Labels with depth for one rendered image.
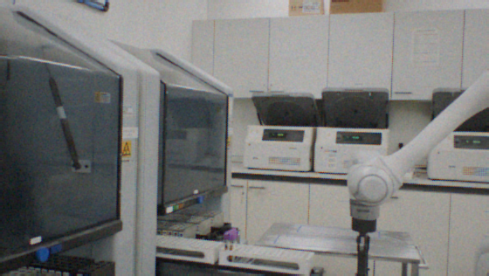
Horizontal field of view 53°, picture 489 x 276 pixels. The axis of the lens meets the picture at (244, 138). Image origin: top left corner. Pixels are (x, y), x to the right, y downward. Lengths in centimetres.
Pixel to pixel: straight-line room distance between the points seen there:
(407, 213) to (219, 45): 212
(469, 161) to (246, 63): 196
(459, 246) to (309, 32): 203
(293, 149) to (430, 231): 117
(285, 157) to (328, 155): 34
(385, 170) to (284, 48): 303
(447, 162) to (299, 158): 109
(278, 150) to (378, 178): 269
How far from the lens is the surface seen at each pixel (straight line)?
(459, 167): 386
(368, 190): 131
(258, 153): 400
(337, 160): 387
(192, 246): 168
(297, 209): 396
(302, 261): 157
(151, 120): 160
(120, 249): 150
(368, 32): 420
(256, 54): 435
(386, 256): 188
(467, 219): 390
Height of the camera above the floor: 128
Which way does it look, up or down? 2 degrees down
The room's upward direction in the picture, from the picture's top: 2 degrees clockwise
